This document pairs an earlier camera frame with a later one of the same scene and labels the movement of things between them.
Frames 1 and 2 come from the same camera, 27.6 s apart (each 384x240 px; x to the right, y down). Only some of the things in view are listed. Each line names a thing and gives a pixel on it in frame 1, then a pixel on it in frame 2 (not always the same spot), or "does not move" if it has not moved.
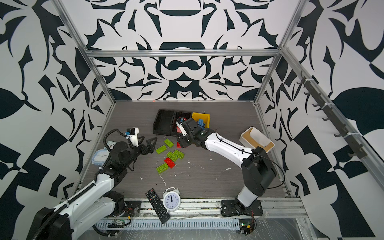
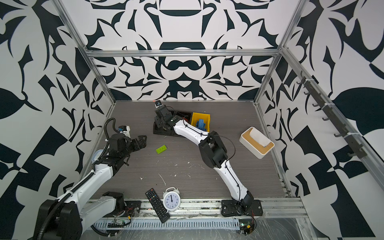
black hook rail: x=356 y=147 does not move
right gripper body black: x=187 y=140 -> x=159 y=122
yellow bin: x=205 y=117 does not move
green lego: x=160 y=149 does not move
